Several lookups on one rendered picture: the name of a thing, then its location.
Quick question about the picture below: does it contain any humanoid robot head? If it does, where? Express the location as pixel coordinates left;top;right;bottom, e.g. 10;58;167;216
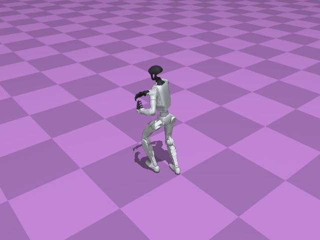
148;65;165;86

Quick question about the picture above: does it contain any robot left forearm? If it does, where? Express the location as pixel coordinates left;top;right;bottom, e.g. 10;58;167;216
136;108;152;116

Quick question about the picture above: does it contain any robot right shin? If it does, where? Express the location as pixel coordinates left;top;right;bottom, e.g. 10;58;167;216
167;138;179;168

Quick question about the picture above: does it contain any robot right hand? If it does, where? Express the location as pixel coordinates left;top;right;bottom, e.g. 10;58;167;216
135;90;150;101

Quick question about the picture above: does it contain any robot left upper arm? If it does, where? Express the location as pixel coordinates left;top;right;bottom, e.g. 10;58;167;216
149;88;159;116

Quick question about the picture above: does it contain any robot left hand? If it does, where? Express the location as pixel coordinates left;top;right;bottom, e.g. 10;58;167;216
136;100;143;110

